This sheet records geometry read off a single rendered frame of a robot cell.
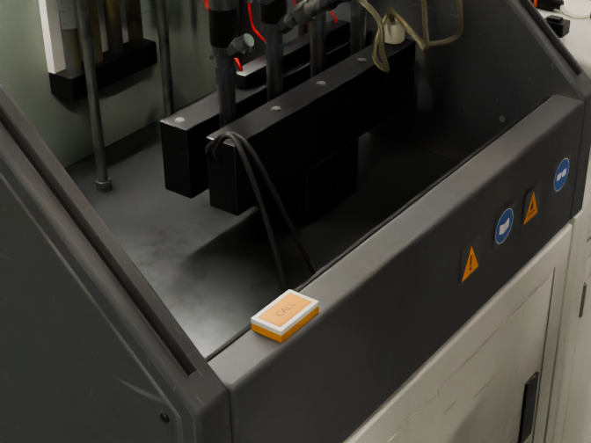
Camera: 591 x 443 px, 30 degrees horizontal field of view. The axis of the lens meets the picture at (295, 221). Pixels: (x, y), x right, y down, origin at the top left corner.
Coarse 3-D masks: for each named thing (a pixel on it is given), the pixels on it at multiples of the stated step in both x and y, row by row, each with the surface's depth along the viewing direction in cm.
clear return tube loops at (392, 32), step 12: (360, 0) 112; (420, 0) 117; (456, 0) 122; (372, 12) 111; (384, 12) 127; (396, 12) 127; (384, 24) 125; (396, 24) 129; (384, 36) 112; (396, 36) 129; (456, 36) 126; (372, 48) 120; (420, 48) 123; (372, 60) 119; (384, 60) 114
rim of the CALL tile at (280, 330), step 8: (280, 296) 88; (304, 296) 88; (272, 304) 87; (312, 304) 87; (304, 312) 86; (256, 320) 86; (296, 320) 86; (264, 328) 85; (272, 328) 85; (280, 328) 85; (288, 328) 85
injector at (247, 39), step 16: (208, 0) 106; (224, 0) 106; (208, 16) 108; (224, 16) 107; (224, 32) 107; (224, 48) 108; (240, 48) 108; (224, 64) 110; (224, 80) 110; (224, 96) 111; (224, 112) 112
